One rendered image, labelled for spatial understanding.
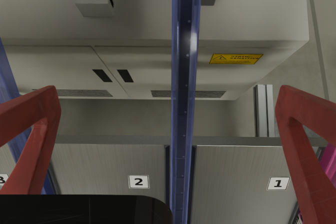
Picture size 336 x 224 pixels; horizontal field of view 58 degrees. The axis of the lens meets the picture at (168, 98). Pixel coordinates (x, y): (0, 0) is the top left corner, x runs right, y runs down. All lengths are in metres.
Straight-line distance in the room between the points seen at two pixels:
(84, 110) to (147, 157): 0.91
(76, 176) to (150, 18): 0.31
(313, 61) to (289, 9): 0.71
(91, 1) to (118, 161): 0.30
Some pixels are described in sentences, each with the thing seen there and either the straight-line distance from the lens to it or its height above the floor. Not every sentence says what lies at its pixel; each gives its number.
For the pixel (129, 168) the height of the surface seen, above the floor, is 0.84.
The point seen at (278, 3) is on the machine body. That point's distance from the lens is 0.54.
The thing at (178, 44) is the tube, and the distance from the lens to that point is 0.16.
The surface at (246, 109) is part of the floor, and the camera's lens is 1.12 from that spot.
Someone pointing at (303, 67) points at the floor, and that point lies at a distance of 1.22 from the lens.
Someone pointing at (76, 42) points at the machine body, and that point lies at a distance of 0.52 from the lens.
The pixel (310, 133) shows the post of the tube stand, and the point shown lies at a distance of 1.17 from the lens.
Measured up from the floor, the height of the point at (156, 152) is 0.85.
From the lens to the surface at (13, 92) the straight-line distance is 0.21.
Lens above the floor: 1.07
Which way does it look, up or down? 80 degrees down
